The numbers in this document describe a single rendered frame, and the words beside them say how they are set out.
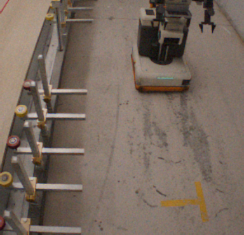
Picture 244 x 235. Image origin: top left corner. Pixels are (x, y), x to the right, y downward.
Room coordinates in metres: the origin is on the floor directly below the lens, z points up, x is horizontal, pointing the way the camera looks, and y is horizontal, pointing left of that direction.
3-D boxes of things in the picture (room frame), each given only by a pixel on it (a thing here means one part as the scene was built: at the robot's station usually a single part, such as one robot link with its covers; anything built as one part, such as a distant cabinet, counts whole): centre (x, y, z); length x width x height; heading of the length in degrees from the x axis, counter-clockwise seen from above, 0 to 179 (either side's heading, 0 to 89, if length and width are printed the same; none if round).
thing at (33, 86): (1.11, 0.50, 0.93); 0.04 x 0.04 x 0.48; 6
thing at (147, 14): (2.75, -0.42, 0.59); 0.55 x 0.34 x 0.83; 96
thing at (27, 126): (0.86, 0.47, 0.87); 0.04 x 0.04 x 0.48; 6
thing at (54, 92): (1.41, 0.46, 0.82); 0.43 x 0.03 x 0.04; 96
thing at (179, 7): (2.37, -0.46, 0.99); 0.28 x 0.16 x 0.22; 96
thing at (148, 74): (2.66, -0.42, 0.16); 0.67 x 0.64 x 0.25; 6
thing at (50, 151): (0.91, 0.42, 0.80); 0.43 x 0.03 x 0.04; 96
